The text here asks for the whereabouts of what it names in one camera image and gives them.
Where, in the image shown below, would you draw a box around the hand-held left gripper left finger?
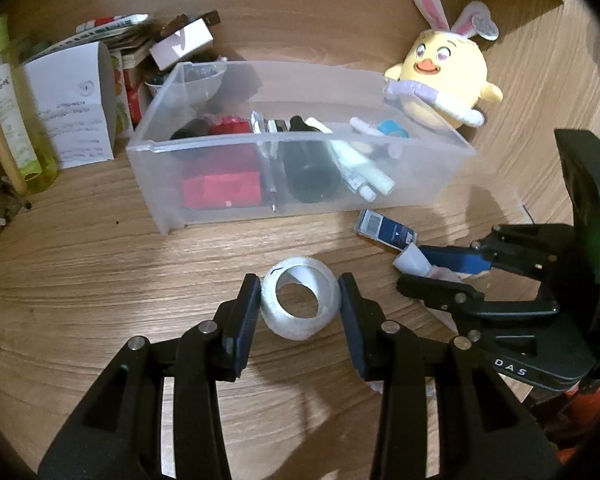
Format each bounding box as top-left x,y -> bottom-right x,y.
37,273 -> 262,480

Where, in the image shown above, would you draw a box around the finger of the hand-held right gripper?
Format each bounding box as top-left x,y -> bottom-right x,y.
396,274 -> 561,333
417,223 -> 576,281

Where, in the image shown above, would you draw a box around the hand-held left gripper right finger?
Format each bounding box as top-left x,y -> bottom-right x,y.
337,272 -> 563,480

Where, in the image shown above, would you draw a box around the translucent tape roll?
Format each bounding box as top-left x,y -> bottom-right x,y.
259,256 -> 342,342

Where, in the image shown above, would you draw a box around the clear plastic bin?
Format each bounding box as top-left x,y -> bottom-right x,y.
126,60 -> 478,237

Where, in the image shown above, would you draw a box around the red box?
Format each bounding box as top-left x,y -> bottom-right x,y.
181,115 -> 261,209

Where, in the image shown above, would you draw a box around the blue box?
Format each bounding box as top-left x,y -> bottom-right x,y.
355,207 -> 417,252

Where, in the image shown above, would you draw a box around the white tubes in bin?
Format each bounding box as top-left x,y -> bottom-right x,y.
330,140 -> 396,199

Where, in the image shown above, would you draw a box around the person's orange clothing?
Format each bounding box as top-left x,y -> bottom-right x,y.
555,360 -> 600,466

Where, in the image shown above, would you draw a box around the silver pen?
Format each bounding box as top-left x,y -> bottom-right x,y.
264,142 -> 279,212

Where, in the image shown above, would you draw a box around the small white tube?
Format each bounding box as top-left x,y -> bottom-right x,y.
349,116 -> 386,138

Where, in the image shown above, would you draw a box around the black bottle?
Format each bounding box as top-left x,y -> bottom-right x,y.
280,115 -> 342,204

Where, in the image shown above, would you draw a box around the yellow chick plush toy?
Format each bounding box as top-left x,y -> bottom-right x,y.
384,0 -> 503,130

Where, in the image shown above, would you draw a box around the foil packet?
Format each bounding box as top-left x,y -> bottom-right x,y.
250,112 -> 291,135

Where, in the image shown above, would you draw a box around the clear plastic cup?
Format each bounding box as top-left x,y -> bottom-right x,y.
180,62 -> 228,111

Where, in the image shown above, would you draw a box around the red printed carton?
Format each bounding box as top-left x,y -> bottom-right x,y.
111,52 -> 148,136

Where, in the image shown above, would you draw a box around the white printed carton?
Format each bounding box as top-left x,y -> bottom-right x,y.
0,40 -> 120,171

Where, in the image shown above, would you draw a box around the small cardboard box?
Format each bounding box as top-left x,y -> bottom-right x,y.
149,19 -> 215,72

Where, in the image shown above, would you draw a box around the pile of paper packets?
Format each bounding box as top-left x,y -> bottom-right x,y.
30,12 -> 220,68

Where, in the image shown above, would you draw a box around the yellow-green bottle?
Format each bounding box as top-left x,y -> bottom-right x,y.
0,15 -> 61,196

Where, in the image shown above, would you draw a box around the red and white tube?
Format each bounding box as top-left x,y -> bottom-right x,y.
75,16 -> 131,33

